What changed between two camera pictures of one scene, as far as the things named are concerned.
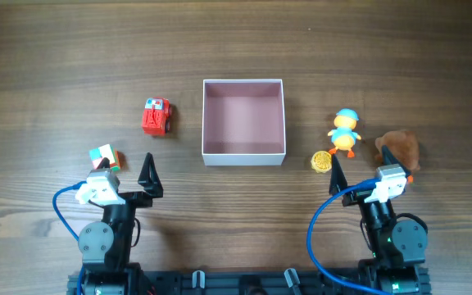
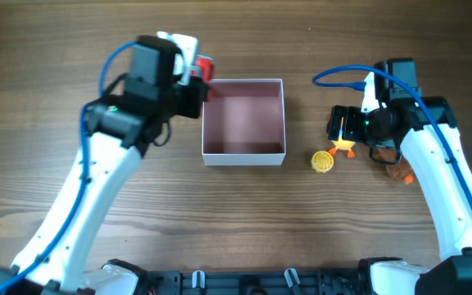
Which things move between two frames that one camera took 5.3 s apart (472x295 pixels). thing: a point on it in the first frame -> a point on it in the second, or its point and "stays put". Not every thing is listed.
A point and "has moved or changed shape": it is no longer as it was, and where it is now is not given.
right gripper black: (361, 197) -> (343, 124)
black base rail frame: (162, 281) stays put
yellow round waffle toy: (321, 161) stays put
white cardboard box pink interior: (243, 122) stays put
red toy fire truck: (156, 116) has moved or changed shape
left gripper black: (147, 179) -> (188, 102)
